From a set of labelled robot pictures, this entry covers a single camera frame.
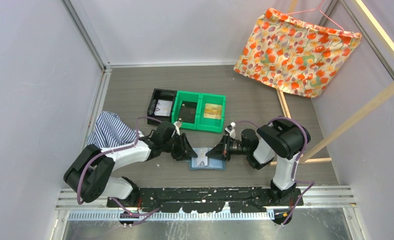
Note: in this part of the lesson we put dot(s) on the blue card holder wallet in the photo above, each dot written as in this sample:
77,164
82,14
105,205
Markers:
212,164

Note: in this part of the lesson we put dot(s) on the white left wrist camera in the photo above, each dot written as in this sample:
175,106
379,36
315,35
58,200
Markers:
177,124

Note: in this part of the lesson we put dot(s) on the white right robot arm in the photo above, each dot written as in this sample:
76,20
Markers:
282,140

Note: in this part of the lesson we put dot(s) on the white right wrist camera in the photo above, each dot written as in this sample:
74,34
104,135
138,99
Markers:
230,130

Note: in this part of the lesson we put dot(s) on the floral orange fabric bag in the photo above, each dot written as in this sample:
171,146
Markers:
294,56

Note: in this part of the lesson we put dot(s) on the blue striped cloth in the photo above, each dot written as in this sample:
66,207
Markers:
110,132

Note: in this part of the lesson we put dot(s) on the green bin with black card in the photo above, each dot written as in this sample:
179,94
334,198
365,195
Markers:
186,96

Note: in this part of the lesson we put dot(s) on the black credit card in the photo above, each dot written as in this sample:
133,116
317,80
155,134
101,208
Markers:
187,112

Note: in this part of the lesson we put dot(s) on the green bin with gold card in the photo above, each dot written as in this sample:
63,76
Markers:
211,125

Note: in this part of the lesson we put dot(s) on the black plastic bin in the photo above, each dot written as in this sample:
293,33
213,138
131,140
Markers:
157,94

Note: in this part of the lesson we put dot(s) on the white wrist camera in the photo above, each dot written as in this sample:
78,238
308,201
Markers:
230,130
177,124

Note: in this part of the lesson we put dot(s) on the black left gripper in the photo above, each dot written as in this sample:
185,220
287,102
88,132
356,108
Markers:
185,151

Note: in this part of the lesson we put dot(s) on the wooden frame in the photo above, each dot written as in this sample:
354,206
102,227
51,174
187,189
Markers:
356,113

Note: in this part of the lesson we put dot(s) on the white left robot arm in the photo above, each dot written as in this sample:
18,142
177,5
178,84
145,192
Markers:
90,175

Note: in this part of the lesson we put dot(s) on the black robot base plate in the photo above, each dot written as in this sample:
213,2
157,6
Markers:
251,199

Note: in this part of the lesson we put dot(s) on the white cards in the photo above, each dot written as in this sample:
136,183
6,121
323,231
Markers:
163,108

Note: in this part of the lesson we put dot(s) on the gold credit card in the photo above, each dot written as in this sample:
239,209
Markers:
213,111

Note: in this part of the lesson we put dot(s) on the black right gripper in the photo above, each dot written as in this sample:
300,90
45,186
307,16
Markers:
222,149

